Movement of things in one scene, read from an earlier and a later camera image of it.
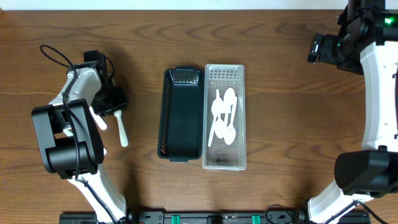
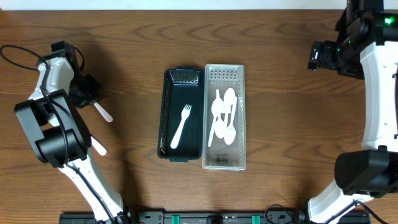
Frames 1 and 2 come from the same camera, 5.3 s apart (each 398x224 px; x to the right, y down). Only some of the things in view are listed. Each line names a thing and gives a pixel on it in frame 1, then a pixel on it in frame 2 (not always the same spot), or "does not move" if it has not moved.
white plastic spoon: (229, 134) does not move
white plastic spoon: (217, 108) does not move
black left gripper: (112, 102) -> (86, 92)
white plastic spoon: (229, 99) does not move
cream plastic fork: (122, 130) -> (185, 113)
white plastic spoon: (220, 127) does not move
